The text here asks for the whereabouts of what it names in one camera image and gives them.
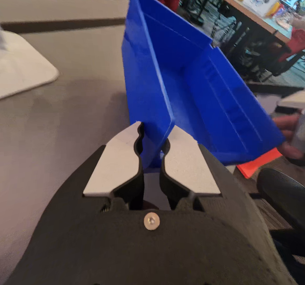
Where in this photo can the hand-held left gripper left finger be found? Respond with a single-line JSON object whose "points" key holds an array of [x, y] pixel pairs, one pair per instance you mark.
{"points": [[114, 165]]}

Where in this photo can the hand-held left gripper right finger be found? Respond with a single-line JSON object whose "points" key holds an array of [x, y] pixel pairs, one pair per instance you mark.
{"points": [[188, 165]]}

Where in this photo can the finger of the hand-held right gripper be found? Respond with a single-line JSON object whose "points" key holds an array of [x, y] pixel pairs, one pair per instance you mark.
{"points": [[292, 99]]}

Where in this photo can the blue plastic bin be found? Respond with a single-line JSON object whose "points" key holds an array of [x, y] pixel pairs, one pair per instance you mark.
{"points": [[190, 75]]}

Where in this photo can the person's right hand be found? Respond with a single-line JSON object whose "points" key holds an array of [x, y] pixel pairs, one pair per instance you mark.
{"points": [[284, 125]]}

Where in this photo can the red chair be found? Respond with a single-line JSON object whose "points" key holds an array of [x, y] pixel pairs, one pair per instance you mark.
{"points": [[172, 1], [294, 44]]}

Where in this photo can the orange plastic strip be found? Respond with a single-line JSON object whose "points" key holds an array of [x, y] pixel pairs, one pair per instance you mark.
{"points": [[255, 165]]}

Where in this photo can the black chair armrest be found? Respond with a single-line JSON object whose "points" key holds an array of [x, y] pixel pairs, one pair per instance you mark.
{"points": [[283, 189]]}

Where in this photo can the wooden background table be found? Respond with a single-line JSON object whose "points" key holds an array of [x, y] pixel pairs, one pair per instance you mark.
{"points": [[250, 13]]}

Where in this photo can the white rounded board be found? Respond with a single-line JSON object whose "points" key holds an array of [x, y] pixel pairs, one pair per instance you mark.
{"points": [[23, 70]]}

